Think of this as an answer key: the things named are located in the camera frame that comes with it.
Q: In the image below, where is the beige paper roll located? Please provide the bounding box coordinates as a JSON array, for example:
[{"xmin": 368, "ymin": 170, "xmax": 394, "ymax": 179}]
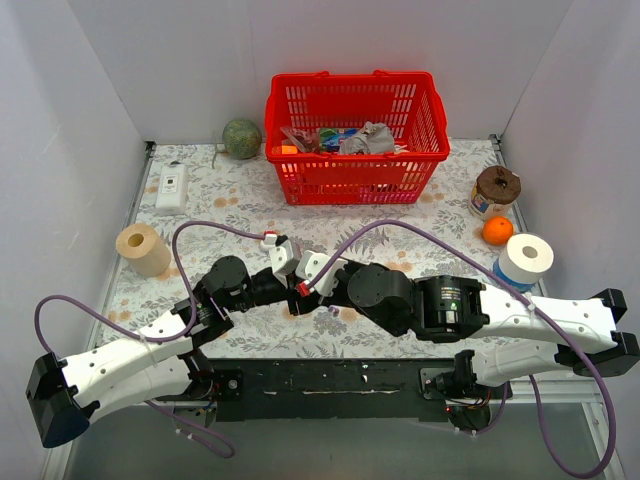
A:
[{"xmin": 116, "ymin": 223, "xmax": 171, "ymax": 278}]

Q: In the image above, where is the brown lidded jar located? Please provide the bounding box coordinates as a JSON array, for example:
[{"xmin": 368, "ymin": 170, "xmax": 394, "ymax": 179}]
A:
[{"xmin": 468, "ymin": 165, "xmax": 522, "ymax": 221}]

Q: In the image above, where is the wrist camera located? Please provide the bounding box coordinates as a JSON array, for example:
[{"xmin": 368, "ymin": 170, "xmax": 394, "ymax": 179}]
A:
[
  {"xmin": 259, "ymin": 231, "xmax": 301, "ymax": 284},
  {"xmin": 295, "ymin": 250, "xmax": 347, "ymax": 297}
]

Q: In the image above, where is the red plastic shopping basket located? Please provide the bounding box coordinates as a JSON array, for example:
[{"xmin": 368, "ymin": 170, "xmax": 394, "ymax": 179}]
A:
[{"xmin": 265, "ymin": 70, "xmax": 450, "ymax": 205}]

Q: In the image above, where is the orange fruit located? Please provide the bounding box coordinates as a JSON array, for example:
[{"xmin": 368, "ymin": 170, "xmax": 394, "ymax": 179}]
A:
[{"xmin": 482, "ymin": 216, "xmax": 514, "ymax": 246}]

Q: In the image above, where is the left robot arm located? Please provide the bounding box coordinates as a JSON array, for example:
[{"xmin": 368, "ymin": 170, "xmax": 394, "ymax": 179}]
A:
[{"xmin": 26, "ymin": 250, "xmax": 300, "ymax": 449}]

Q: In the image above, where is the white rectangular device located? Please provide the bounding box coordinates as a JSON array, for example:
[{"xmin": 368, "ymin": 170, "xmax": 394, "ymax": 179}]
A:
[{"xmin": 155, "ymin": 163, "xmax": 188, "ymax": 216}]

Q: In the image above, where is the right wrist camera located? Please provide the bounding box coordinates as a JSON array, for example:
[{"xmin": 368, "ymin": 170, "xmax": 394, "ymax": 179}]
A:
[{"xmin": 295, "ymin": 250, "xmax": 347, "ymax": 297}]

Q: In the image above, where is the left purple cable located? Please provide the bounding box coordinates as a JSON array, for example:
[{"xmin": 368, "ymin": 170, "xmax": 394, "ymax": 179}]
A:
[{"xmin": 33, "ymin": 220, "xmax": 279, "ymax": 459}]

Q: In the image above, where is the purple cable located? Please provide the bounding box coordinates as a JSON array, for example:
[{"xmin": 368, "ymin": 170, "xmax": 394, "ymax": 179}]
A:
[
  {"xmin": 299, "ymin": 219, "xmax": 619, "ymax": 479},
  {"xmin": 33, "ymin": 220, "xmax": 279, "ymax": 459}
]

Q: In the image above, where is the green melon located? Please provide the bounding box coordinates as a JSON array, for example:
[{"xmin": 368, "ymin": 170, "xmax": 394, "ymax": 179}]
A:
[{"xmin": 222, "ymin": 118, "xmax": 262, "ymax": 160}]

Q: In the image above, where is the crumpled grey bag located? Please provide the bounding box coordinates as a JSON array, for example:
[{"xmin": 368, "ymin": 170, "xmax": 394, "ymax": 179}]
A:
[{"xmin": 338, "ymin": 122, "xmax": 395, "ymax": 155}]

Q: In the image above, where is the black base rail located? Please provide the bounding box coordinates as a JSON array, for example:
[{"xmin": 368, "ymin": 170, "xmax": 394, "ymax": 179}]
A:
[{"xmin": 149, "ymin": 357, "xmax": 511, "ymax": 424}]

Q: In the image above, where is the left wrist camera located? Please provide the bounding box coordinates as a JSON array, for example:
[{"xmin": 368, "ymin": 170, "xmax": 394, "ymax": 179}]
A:
[{"xmin": 259, "ymin": 231, "xmax": 301, "ymax": 284}]

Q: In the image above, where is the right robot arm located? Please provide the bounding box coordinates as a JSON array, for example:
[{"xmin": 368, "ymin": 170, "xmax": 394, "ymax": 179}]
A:
[{"xmin": 295, "ymin": 254, "xmax": 639, "ymax": 399}]

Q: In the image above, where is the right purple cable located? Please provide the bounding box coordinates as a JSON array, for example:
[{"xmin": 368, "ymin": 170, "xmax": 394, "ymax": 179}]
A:
[{"xmin": 299, "ymin": 219, "xmax": 619, "ymax": 479}]

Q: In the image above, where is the floral patterned table mat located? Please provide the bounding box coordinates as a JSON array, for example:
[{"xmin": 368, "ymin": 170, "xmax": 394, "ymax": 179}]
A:
[{"xmin": 97, "ymin": 138, "xmax": 559, "ymax": 360}]

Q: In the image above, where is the white toilet paper roll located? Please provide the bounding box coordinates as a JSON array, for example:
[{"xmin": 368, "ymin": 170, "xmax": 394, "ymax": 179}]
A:
[{"xmin": 498, "ymin": 233, "xmax": 554, "ymax": 285}]

